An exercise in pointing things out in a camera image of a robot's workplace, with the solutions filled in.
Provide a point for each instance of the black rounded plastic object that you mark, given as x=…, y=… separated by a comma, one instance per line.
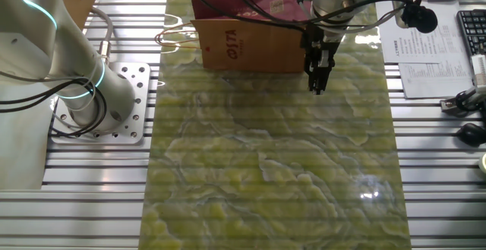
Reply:
x=472, y=134

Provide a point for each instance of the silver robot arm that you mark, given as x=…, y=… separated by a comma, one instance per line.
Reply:
x=30, y=52

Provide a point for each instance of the green marble pattern mat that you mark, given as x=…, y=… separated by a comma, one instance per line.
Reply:
x=266, y=166

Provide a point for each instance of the white tape roll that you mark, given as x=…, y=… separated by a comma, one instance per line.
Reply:
x=483, y=162

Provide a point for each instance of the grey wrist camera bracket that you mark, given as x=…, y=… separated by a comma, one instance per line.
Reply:
x=396, y=14

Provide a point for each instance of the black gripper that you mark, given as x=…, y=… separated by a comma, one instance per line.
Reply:
x=317, y=46

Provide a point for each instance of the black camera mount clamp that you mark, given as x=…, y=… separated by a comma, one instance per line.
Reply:
x=461, y=102

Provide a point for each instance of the brown cardboard board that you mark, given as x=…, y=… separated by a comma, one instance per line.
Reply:
x=81, y=10

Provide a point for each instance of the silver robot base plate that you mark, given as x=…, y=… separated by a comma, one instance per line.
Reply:
x=138, y=75

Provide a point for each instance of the black keyboard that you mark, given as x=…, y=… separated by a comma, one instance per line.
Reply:
x=474, y=29

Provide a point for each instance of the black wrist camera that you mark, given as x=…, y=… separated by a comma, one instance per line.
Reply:
x=419, y=18

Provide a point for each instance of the silver ribbed camera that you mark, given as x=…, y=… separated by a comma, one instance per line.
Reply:
x=479, y=71

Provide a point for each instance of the printed white paper sheet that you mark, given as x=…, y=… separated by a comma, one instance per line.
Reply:
x=433, y=81
x=417, y=41

